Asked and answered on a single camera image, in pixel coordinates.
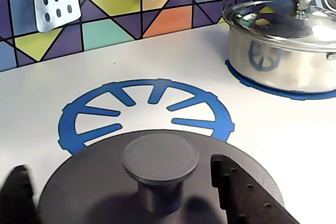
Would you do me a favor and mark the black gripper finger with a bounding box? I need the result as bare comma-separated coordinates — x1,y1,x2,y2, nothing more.
0,165,40,224
211,154,301,224

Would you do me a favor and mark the dark gray pot lid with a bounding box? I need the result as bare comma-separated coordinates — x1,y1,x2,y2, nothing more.
38,129,286,224

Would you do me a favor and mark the blue burner print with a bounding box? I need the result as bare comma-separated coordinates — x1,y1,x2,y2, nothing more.
225,60,336,102
58,78,235,156

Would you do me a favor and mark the shiny steel pot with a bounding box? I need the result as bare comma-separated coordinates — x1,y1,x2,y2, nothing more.
222,0,336,95

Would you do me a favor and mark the blue wooden toy kitchen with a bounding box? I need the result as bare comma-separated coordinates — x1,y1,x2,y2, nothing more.
0,0,336,224

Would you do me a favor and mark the silver toy pot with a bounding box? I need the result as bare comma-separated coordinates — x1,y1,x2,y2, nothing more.
222,0,336,49

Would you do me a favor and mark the colourful geometric backsplash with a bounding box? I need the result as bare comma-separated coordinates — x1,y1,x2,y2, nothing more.
0,0,238,73

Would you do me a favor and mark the steel slotted spatula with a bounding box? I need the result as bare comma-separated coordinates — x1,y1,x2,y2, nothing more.
32,0,82,34

